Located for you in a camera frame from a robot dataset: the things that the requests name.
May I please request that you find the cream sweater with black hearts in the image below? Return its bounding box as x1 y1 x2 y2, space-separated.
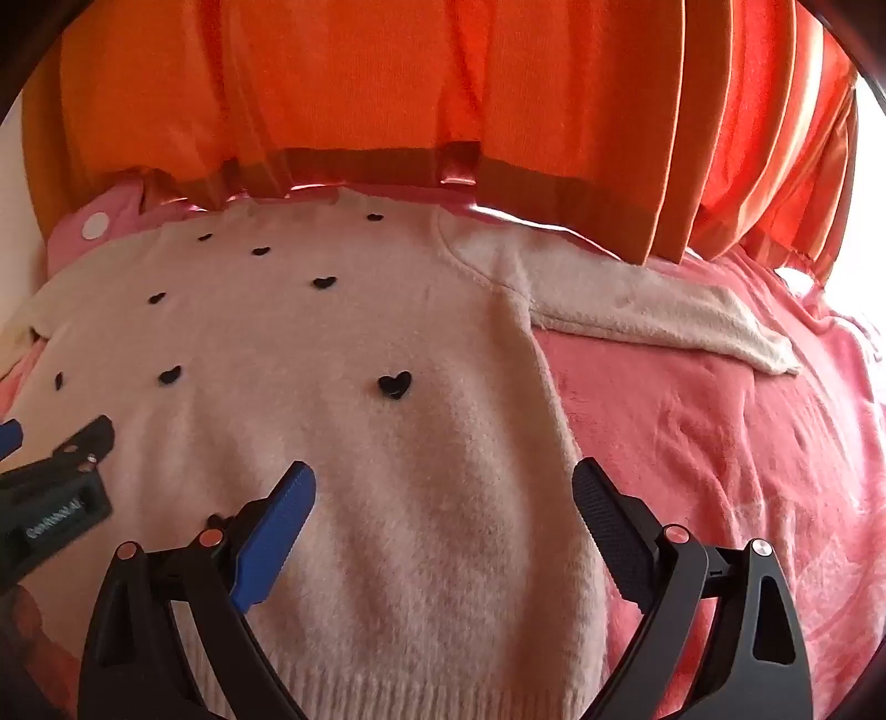
14 187 804 720

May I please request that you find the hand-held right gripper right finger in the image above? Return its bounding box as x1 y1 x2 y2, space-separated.
571 457 815 720

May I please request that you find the pink pillow with white dots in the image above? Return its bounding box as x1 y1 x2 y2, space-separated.
45 173 209 264

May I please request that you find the orange curtain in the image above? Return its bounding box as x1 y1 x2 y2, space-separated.
20 0 859 285

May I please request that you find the pink blanket with white bows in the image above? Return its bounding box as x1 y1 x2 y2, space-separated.
0 194 886 720

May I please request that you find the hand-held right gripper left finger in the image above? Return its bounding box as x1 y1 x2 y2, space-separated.
79 461 317 720

